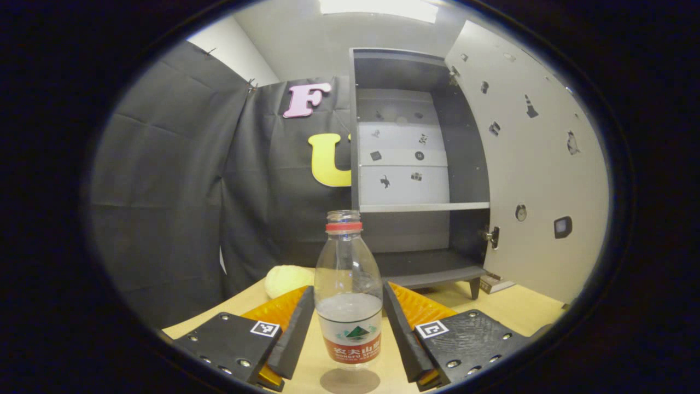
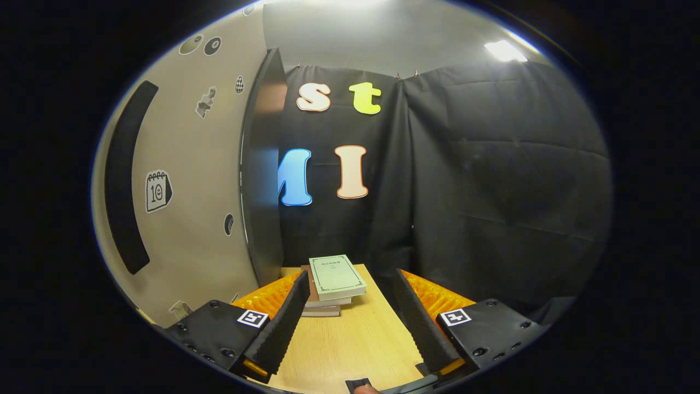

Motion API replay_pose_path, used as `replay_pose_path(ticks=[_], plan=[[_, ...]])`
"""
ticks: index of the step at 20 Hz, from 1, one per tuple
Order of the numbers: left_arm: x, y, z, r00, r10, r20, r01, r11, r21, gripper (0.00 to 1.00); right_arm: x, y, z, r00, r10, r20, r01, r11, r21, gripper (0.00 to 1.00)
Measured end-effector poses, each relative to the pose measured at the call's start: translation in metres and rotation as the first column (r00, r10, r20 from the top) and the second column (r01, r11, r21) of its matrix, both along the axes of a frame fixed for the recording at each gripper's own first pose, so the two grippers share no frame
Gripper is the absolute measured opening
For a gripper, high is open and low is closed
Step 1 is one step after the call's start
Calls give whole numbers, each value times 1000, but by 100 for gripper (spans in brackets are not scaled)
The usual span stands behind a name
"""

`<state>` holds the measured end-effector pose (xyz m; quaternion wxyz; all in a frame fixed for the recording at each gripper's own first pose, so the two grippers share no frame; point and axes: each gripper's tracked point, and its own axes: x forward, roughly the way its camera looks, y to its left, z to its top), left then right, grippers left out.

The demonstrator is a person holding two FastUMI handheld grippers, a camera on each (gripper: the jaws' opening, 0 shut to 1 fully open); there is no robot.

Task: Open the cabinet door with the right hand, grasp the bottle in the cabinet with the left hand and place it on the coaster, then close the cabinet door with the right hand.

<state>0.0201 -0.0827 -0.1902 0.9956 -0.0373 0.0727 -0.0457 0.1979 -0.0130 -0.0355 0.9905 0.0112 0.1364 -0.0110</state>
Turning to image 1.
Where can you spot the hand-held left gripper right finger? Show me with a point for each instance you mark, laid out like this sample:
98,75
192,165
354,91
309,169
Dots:
402,339

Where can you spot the pale yellow bun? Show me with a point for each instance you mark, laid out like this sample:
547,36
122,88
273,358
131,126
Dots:
284,280

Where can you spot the large ceiling light panel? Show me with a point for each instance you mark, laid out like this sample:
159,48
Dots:
377,10

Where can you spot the black backdrop cloth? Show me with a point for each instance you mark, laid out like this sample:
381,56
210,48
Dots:
164,191

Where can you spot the brown round coaster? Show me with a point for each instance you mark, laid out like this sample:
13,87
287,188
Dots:
350,383

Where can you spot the beige cabinet door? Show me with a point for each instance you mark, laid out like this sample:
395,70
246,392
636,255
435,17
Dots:
536,180

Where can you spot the metal door hinge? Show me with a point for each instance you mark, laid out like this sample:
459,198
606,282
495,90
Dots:
454,74
492,237

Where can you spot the clear plastic bottle red label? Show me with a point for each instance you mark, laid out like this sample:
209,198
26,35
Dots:
348,328

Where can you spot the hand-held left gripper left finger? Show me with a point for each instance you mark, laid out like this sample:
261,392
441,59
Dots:
295,339

